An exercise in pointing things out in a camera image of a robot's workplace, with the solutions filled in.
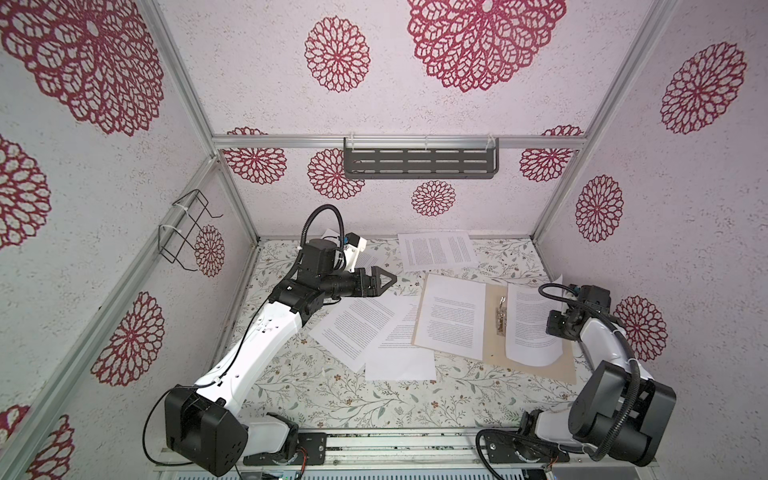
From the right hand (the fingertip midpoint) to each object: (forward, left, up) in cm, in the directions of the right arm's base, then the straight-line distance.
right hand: (565, 321), depth 86 cm
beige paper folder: (-5, +19, -8) cm, 21 cm away
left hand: (-2, +52, +19) cm, 55 cm away
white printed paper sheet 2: (-3, +8, -9) cm, 12 cm away
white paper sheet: (-9, +48, -9) cm, 50 cm away
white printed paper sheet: (+6, +31, -8) cm, 32 cm away
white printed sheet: (+35, +38, -8) cm, 53 cm away
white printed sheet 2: (0, +63, -8) cm, 63 cm away
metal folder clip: (+6, +14, -9) cm, 18 cm away
